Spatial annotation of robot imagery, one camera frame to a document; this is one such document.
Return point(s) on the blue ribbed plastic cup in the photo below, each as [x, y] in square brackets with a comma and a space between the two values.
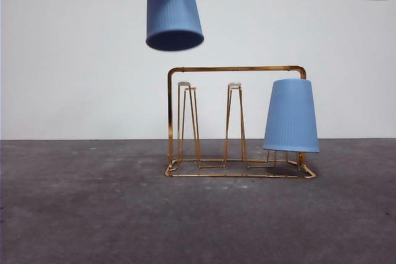
[290, 115]
[173, 13]

